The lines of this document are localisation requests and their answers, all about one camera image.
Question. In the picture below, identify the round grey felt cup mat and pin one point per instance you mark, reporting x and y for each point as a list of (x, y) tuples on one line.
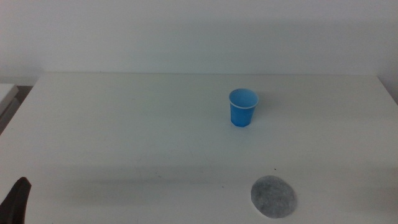
[(273, 196)]

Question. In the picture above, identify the blue plastic cup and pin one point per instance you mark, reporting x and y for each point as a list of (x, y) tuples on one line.
[(242, 113)]

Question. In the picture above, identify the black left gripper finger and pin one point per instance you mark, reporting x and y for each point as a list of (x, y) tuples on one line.
[(15, 205)]

